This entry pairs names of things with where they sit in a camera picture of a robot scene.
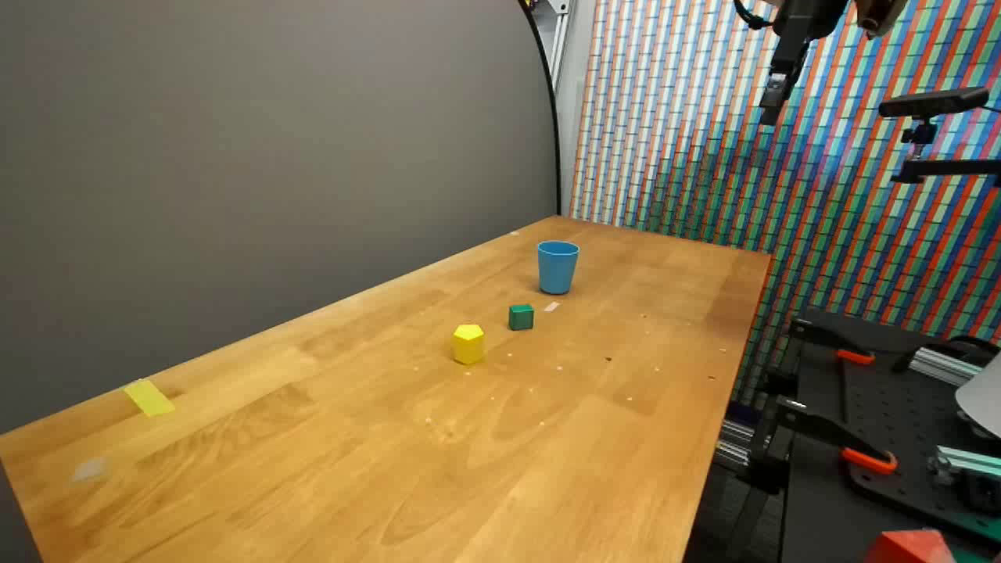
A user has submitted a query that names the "blue cup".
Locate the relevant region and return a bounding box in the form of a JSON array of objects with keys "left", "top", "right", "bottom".
[{"left": 536, "top": 240, "right": 581, "bottom": 296}]

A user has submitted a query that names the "yellow block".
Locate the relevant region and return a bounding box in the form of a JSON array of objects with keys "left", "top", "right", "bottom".
[{"left": 452, "top": 324, "right": 486, "bottom": 366}]

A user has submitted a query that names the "red block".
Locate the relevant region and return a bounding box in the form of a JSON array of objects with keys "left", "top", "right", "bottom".
[{"left": 863, "top": 529, "right": 957, "bottom": 563}]

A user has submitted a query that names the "aluminium profile bar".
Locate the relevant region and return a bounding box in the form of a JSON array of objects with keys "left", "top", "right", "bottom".
[
  {"left": 715, "top": 418, "right": 758, "bottom": 472},
  {"left": 910, "top": 346, "right": 983, "bottom": 387},
  {"left": 929, "top": 445, "right": 1001, "bottom": 479}
]

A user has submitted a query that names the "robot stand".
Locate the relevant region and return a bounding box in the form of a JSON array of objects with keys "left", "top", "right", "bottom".
[{"left": 739, "top": 308, "right": 1001, "bottom": 563}]

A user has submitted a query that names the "yellow tape strip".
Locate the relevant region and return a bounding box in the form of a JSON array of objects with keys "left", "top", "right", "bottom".
[{"left": 123, "top": 379, "right": 176, "bottom": 418}]

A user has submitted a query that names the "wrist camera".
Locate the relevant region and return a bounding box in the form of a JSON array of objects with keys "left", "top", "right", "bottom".
[{"left": 855, "top": 0, "right": 910, "bottom": 40}]

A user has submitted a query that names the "camera on mount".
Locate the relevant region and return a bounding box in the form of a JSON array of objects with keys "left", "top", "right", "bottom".
[{"left": 878, "top": 86, "right": 1001, "bottom": 187}]

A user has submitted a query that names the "aluminium frame post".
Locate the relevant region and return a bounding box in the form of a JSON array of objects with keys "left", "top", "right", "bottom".
[{"left": 546, "top": 0, "right": 577, "bottom": 93}]

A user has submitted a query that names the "black cable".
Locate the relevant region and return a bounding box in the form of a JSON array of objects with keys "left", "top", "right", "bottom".
[{"left": 518, "top": 0, "right": 564, "bottom": 217}]

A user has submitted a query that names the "black clamp with orange handle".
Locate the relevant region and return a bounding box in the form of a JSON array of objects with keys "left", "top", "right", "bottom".
[
  {"left": 786, "top": 317, "right": 877, "bottom": 368},
  {"left": 752, "top": 393, "right": 899, "bottom": 495}
]

